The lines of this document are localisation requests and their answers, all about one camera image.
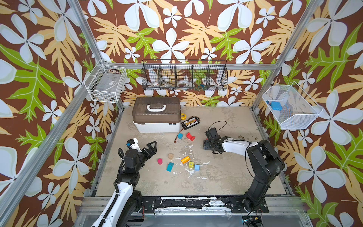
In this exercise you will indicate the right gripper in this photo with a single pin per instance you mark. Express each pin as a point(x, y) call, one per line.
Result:
point(209, 143)

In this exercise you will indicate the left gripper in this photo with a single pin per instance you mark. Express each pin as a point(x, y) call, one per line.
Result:
point(152, 151)

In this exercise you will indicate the orange cylinder block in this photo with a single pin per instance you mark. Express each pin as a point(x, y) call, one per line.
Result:
point(185, 160)

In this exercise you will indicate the small teal cube block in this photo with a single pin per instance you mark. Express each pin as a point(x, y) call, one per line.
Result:
point(180, 136)

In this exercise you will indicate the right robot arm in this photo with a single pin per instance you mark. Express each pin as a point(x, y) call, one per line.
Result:
point(266, 163)

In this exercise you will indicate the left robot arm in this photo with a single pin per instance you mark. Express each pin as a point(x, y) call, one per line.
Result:
point(125, 200)

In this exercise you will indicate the red arch block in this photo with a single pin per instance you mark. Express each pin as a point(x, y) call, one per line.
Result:
point(190, 137)

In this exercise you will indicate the teal triangular block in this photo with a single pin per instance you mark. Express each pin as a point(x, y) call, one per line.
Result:
point(170, 166)

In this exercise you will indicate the black charging board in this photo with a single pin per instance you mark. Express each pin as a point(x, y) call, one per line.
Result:
point(191, 122)

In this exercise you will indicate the brown lid white toolbox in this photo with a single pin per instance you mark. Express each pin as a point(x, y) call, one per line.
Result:
point(157, 114)

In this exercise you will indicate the yellow tape measure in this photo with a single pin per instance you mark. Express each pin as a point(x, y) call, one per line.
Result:
point(183, 116)

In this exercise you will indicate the blue object in basket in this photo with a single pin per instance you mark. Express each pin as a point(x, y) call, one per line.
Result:
point(276, 106)

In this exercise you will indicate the white mesh basket right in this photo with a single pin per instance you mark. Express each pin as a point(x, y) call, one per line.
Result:
point(300, 110)

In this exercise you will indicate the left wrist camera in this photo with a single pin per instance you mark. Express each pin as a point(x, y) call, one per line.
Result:
point(133, 144)

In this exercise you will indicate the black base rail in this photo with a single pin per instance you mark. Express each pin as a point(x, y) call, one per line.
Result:
point(233, 203)

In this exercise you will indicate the black wire wall basket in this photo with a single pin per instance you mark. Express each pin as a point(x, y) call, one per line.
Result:
point(204, 75)

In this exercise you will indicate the white wire basket left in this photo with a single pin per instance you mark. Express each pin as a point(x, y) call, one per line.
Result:
point(105, 83)

